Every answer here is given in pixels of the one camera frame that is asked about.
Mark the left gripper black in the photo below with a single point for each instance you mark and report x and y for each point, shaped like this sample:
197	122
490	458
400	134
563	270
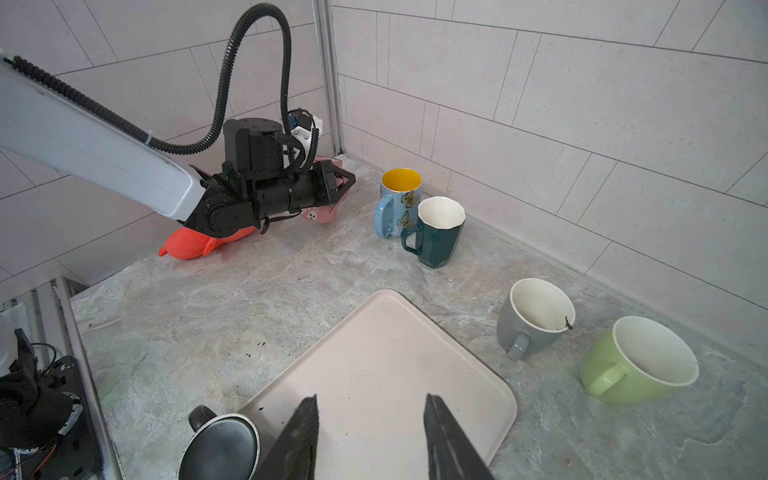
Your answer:
328	179

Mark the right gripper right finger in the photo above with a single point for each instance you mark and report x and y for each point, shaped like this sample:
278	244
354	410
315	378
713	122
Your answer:
450	453

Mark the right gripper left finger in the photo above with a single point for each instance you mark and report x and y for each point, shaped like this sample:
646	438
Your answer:
294	454

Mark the pink glass mug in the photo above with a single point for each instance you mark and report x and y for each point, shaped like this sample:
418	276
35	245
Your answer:
326	214

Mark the light blue butterfly mug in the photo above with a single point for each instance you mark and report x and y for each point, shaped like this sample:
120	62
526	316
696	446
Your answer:
400	194

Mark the black mug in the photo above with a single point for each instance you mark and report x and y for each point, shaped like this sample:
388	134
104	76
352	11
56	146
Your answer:
226	446

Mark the dark green mug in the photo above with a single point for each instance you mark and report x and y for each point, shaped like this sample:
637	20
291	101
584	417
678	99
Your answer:
435	235

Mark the grey mug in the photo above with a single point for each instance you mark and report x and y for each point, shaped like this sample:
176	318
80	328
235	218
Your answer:
534	315

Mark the light green mug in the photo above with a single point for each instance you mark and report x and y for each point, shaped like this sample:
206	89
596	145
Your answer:
637	360

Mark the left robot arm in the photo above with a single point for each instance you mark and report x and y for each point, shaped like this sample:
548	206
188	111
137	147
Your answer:
243	174

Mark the beige tray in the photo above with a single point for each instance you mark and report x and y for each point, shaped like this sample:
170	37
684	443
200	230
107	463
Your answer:
371	375

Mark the red monster plush toy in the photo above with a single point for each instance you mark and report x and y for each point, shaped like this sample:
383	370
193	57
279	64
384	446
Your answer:
187	244

